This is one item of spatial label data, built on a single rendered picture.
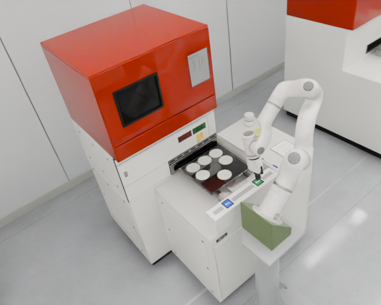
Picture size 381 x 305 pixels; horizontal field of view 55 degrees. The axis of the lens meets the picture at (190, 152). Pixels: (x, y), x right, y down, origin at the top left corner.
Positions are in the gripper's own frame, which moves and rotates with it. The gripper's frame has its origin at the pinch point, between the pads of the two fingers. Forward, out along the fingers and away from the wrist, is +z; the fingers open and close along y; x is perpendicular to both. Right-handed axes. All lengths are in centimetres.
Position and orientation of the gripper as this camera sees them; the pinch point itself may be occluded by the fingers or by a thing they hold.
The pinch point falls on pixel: (257, 176)
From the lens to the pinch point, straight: 233.5
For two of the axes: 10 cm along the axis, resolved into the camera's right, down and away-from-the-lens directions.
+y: 5.7, 2.7, -7.8
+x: 7.8, -4.8, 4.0
